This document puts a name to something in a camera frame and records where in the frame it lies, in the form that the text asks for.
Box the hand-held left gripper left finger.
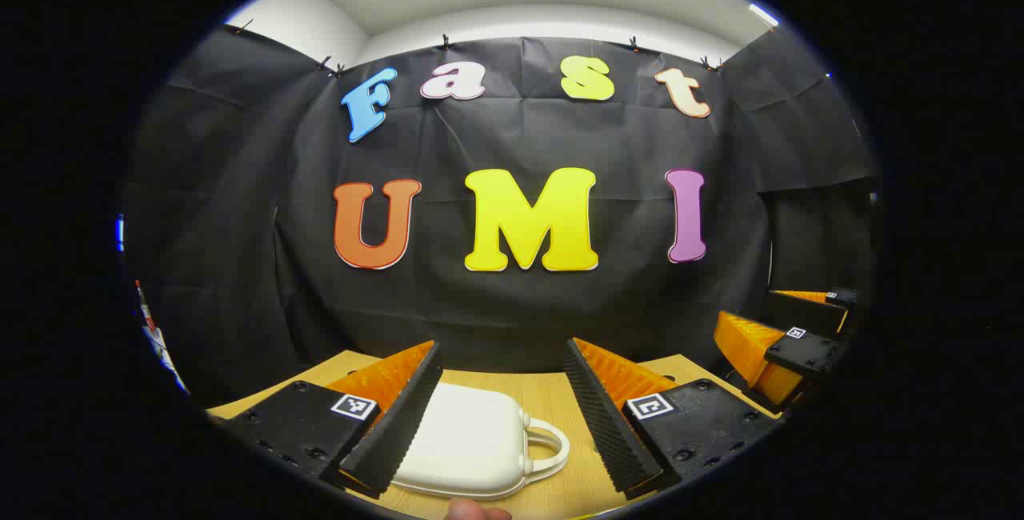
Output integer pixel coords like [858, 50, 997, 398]
[210, 340, 443, 499]

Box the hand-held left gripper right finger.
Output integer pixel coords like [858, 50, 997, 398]
[564, 337, 785, 501]

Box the white suitcase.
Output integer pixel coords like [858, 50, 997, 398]
[392, 382, 570, 502]

